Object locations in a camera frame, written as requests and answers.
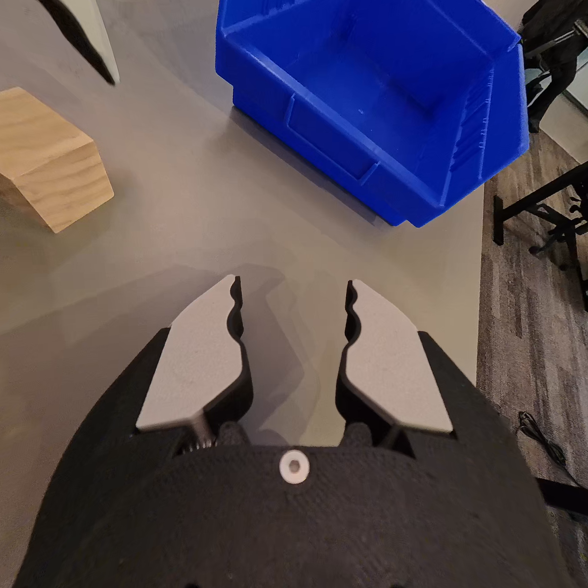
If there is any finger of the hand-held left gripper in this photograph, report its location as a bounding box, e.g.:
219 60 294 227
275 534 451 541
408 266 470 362
37 0 121 87

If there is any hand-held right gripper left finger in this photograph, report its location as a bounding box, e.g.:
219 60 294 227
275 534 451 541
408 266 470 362
135 274 254 450

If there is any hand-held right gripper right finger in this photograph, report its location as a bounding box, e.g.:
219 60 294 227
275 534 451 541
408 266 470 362
335 279 455 447

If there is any wooden cube block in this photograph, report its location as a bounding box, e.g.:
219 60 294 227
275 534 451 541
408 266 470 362
0 86 115 234

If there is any grey desk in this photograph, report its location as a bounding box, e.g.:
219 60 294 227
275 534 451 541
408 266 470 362
0 0 488 588

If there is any black desk foot bar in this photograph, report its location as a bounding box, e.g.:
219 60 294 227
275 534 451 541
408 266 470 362
537 477 588 511

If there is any black caster office chair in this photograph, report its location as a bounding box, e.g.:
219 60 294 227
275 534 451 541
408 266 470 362
528 195 588 301

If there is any deep blue plastic bin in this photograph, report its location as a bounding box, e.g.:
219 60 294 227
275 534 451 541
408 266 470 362
215 0 530 229

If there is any black jacket draped chair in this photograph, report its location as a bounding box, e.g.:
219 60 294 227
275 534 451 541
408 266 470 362
519 0 588 135

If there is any black floor cable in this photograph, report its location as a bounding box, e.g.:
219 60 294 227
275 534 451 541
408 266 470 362
518 410 571 470

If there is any black metal table frame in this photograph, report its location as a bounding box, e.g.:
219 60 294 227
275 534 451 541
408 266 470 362
493 161 588 246

